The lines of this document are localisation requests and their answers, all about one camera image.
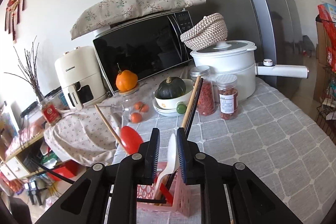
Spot woven rope basket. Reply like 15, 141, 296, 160
180, 13, 228, 50

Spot wooden shelf unit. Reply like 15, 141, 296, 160
0, 132, 50, 182

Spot white label jar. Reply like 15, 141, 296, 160
215, 74, 239, 121

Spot red plastic spoon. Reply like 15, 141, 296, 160
121, 126, 174, 206

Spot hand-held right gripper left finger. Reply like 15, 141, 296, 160
34, 128, 160, 224

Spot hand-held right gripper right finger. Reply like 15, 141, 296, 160
176, 127, 302, 224

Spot dry brown branches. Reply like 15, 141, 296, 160
4, 35, 45, 101

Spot black wire storage rack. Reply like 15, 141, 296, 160
314, 14, 336, 135

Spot jar of red goji berries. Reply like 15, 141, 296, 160
190, 66, 216, 116

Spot cream air fryer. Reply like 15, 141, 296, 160
55, 46, 107, 110

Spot dark green squash in bowl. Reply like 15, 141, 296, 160
154, 79, 196, 115

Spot red cardboard box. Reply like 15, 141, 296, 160
52, 161, 79, 177

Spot red printed packet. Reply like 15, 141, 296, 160
318, 4, 336, 69

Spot glass pot lid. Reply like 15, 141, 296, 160
189, 40, 257, 53

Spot black microwave oven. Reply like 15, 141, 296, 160
92, 10, 196, 94

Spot pink perforated utensil holder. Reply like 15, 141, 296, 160
136, 161, 204, 218

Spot stack of white plates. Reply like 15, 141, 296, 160
153, 103, 184, 117

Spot white electric pot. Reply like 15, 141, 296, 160
189, 40, 310, 102

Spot white plastic spoon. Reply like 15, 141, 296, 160
155, 133, 177, 207

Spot red label glass jar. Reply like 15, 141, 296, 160
39, 99, 62, 126

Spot clear glass jar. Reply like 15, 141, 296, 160
112, 85, 147, 125

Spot floral microwave cover cloth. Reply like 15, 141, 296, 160
69, 0, 206, 41

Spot wooden chopstick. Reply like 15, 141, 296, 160
182, 76, 201, 128
94, 104, 128, 153

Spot small floral white cloth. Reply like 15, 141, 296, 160
43, 74, 193, 167

